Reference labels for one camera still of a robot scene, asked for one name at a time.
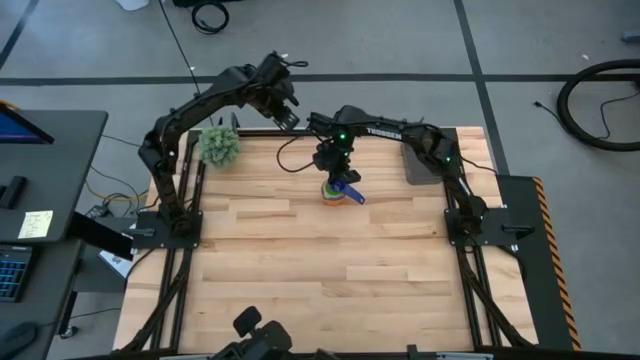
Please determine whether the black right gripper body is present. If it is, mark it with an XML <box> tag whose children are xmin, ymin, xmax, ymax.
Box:
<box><xmin>312</xmin><ymin>139</ymin><xmax>354</xmax><ymax>174</ymax></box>

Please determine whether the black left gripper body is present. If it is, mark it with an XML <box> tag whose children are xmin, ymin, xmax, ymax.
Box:
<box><xmin>249</xmin><ymin>52</ymin><xmax>296</xmax><ymax>114</ymax></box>

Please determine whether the dark blue measuring cup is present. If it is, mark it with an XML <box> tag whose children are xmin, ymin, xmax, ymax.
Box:
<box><xmin>329</xmin><ymin>179</ymin><xmax>366</xmax><ymax>205</ymax></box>

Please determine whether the grey plastic basket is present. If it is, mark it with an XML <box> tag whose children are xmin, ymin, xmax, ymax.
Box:
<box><xmin>402</xmin><ymin>142</ymin><xmax>446</xmax><ymax>186</ymax></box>

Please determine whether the green potted artificial plant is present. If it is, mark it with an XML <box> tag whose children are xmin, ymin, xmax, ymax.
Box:
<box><xmin>197</xmin><ymin>125</ymin><xmax>242</xmax><ymax>169</ymax></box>

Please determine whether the black panel with hazard stripe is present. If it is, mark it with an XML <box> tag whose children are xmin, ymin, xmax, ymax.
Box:
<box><xmin>497</xmin><ymin>174</ymin><xmax>584</xmax><ymax>351</ymax></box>

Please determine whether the black box under desk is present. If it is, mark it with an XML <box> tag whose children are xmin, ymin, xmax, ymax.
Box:
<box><xmin>67</xmin><ymin>212</ymin><xmax>134</xmax><ymax>261</ymax></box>

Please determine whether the large black hoop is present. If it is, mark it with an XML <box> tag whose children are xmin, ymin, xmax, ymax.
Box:
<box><xmin>556</xmin><ymin>58</ymin><xmax>640</xmax><ymax>153</ymax></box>

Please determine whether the white printed paper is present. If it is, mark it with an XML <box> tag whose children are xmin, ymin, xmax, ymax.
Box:
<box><xmin>97</xmin><ymin>249</ymin><xmax>134</xmax><ymax>279</ymax></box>

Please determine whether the black desk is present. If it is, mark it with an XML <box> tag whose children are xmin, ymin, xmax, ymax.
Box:
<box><xmin>0</xmin><ymin>109</ymin><xmax>109</xmax><ymax>245</ymax></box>
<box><xmin>0</xmin><ymin>238</ymin><xmax>86</xmax><ymax>360</ymax></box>

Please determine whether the black computer monitor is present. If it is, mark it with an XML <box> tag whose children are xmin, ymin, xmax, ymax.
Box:
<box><xmin>0</xmin><ymin>102</ymin><xmax>55</xmax><ymax>146</ymax></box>

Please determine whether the yellow sticky note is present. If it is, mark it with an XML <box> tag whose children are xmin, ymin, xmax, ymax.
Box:
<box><xmin>18</xmin><ymin>209</ymin><xmax>55</xmax><ymax>240</ymax></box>

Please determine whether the black backlit keyboard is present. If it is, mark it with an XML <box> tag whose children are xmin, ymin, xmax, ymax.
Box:
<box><xmin>0</xmin><ymin>244</ymin><xmax>35</xmax><ymax>304</ymax></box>

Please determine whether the black computer mouse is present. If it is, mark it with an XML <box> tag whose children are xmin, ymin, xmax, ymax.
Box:
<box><xmin>0</xmin><ymin>322</ymin><xmax>40</xmax><ymax>360</ymax></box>

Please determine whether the long black floor cable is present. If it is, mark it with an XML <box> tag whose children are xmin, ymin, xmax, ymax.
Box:
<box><xmin>158</xmin><ymin>0</ymin><xmax>217</xmax><ymax>127</ymax></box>

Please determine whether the coiled black cable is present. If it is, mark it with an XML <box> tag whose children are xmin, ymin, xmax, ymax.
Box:
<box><xmin>191</xmin><ymin>0</ymin><xmax>231</xmax><ymax>35</ymax></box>

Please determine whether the black aluminium table frame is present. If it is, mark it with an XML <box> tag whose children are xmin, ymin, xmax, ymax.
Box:
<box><xmin>119</xmin><ymin>127</ymin><xmax>539</xmax><ymax>360</ymax></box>

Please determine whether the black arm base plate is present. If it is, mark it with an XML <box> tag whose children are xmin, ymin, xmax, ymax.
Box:
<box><xmin>444</xmin><ymin>207</ymin><xmax>535</xmax><ymax>247</ymax></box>
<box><xmin>124</xmin><ymin>209</ymin><xmax>204</xmax><ymax>250</ymax></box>

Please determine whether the black floor cable bundle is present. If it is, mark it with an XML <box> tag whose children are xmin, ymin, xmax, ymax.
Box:
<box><xmin>84</xmin><ymin>164</ymin><xmax>151</xmax><ymax>219</ymax></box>

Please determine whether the thin black cable with plug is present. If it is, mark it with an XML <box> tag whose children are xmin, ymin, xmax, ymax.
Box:
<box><xmin>533</xmin><ymin>92</ymin><xmax>640</xmax><ymax>141</ymax></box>

